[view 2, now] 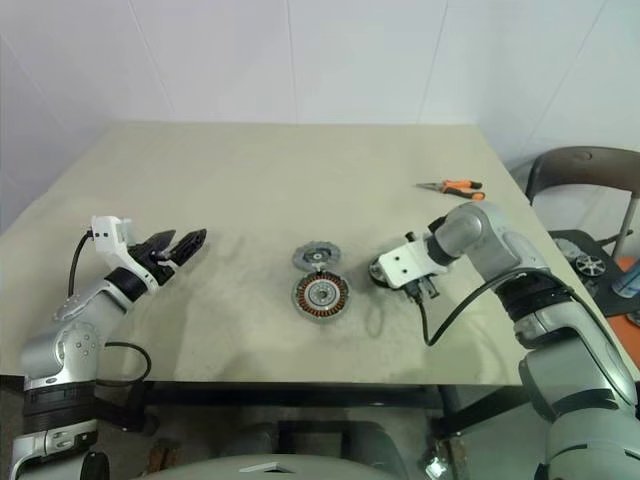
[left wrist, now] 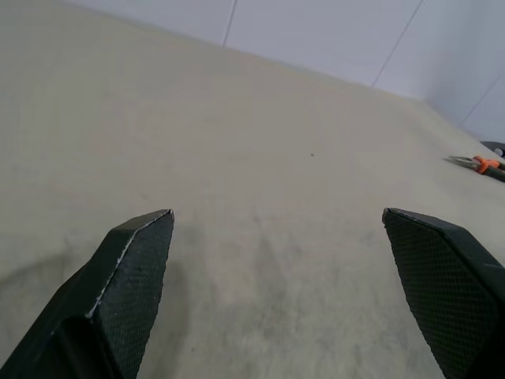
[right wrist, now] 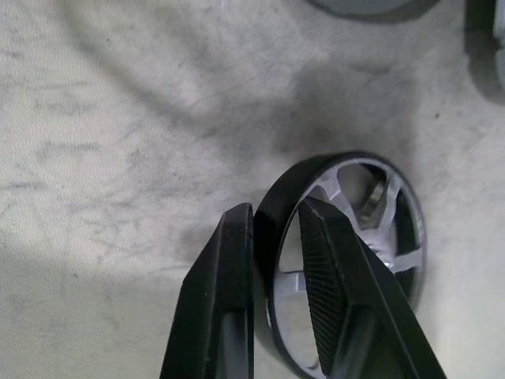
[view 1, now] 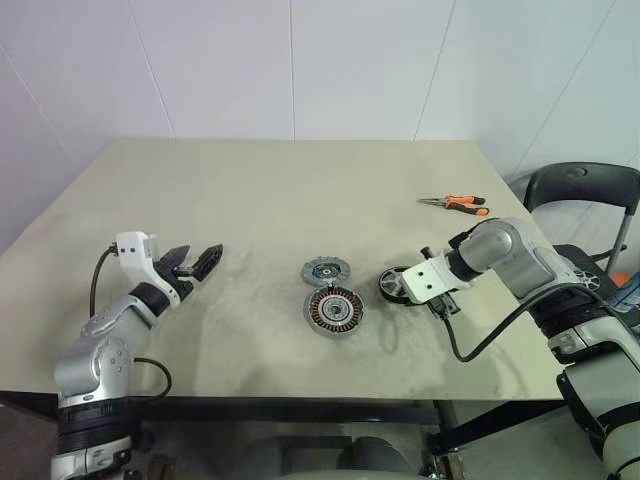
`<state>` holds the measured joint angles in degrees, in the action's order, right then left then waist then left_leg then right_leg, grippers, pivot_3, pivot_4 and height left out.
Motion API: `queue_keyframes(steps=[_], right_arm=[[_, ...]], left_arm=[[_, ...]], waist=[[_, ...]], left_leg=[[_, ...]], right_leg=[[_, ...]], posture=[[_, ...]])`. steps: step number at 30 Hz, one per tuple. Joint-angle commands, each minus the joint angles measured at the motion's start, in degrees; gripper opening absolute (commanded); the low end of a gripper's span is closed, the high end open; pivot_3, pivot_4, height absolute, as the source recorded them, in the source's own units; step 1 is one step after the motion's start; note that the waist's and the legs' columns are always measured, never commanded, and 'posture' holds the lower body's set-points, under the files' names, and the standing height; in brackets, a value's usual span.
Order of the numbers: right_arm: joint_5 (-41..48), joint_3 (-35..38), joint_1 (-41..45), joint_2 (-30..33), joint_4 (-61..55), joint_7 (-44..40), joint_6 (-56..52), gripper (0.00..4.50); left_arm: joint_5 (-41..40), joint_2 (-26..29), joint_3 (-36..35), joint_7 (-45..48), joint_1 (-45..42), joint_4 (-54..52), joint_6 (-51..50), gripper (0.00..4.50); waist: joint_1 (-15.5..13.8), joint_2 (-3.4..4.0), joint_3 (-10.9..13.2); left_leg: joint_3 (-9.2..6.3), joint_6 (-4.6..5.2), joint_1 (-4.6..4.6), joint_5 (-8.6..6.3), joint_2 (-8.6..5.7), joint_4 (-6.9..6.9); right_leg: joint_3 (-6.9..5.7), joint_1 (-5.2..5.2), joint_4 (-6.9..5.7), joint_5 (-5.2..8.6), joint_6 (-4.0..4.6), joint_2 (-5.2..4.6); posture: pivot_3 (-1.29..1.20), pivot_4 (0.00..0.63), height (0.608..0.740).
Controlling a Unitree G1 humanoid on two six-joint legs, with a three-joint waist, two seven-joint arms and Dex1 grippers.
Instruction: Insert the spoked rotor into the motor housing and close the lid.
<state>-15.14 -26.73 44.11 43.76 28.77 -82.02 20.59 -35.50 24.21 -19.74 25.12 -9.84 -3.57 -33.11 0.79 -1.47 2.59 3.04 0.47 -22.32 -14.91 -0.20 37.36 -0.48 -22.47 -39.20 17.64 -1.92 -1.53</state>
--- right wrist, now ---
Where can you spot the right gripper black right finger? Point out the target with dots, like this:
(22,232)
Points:
(355,316)

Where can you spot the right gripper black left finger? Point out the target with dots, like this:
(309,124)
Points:
(213,316)

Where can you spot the silver spoked black-rimmed rotor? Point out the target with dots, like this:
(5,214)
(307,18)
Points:
(276,205)

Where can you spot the copper wound motor stator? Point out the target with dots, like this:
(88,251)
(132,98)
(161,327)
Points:
(485,59)

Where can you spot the grey finned motor base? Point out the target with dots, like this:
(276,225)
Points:
(367,6)

